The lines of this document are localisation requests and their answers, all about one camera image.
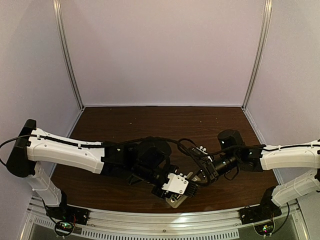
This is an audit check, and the white remote control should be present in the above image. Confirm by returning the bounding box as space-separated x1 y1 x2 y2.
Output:
165 172 199 209

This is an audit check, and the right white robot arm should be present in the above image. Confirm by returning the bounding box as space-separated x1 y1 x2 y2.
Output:
188 129 320 221

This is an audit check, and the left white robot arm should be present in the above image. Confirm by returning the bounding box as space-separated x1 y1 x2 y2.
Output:
5 119 188 222

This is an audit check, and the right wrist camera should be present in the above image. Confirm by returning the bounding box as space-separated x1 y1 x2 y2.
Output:
189 145 213 162

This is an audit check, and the left black cable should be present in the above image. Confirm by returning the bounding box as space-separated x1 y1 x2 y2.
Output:
0 134 208 187

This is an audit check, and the black cable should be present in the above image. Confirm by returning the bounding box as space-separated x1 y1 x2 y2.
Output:
0 134 208 187
178 138 320 158

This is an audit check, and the right black cable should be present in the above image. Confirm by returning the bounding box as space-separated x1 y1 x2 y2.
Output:
178 138 320 158

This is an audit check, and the aluminium front rail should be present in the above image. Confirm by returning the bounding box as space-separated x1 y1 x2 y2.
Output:
24 203 301 232

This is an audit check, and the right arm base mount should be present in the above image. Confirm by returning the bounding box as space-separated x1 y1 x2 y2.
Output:
238 204 282 225

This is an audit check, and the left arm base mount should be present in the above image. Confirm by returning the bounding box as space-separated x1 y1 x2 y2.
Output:
45 205 89 226

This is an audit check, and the white slotted cable duct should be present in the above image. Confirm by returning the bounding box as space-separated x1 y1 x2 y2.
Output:
28 217 240 240

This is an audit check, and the right aluminium corner post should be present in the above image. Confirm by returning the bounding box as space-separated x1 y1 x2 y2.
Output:
241 0 273 111

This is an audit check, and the aluminium corner post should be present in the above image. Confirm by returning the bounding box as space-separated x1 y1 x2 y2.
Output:
52 0 85 111
241 0 273 111

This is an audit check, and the left aluminium corner post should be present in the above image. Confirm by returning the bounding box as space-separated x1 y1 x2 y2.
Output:
52 0 85 111

